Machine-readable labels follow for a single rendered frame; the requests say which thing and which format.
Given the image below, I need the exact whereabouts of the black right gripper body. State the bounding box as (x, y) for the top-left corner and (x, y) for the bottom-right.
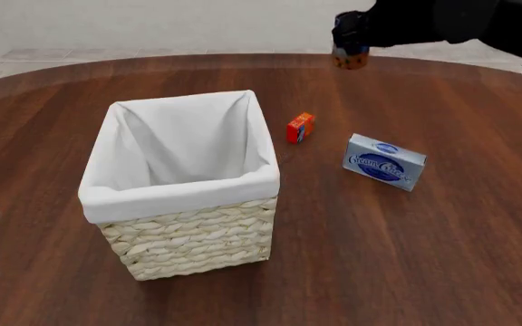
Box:
(331, 11), (372, 43)

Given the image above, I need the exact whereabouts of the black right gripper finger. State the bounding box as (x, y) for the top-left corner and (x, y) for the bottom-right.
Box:
(333, 39), (370, 55)

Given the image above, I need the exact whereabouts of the orange alphabet soup can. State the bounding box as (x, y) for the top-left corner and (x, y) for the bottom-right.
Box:
(330, 44), (372, 71)

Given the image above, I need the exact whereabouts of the white cloth basket liner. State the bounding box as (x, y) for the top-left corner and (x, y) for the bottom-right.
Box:
(77, 89), (282, 225)

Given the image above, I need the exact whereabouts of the white woven wicker basket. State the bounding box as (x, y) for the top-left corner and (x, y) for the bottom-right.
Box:
(95, 196), (278, 283)

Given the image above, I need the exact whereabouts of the small orange red food box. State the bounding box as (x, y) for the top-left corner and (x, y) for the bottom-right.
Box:
(286, 111), (316, 145)

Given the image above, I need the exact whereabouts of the blue cream cheese box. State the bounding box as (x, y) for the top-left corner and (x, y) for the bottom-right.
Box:
(342, 132), (428, 193)

